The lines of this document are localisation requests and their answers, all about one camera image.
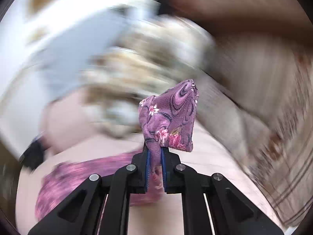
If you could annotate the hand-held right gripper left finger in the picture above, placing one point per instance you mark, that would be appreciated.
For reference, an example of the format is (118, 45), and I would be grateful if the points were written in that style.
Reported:
(147, 167)

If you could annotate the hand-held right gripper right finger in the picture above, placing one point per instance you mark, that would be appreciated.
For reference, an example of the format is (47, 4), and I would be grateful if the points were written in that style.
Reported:
(163, 172)

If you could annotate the purple floral garment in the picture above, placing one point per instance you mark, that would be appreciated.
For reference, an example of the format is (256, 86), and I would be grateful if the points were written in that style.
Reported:
(168, 117)

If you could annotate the beige leaf-print quilt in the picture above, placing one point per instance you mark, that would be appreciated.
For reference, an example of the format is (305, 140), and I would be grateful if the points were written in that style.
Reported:
(146, 66)

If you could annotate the grey pillow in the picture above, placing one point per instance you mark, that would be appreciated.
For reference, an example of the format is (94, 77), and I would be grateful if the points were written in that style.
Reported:
(73, 53)

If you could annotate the striped brown floral cushion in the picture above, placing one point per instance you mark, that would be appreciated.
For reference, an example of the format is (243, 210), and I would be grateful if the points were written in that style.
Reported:
(281, 151)

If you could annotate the pink quilted sofa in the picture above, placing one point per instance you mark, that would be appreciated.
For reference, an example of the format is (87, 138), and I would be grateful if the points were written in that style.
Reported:
(232, 5)

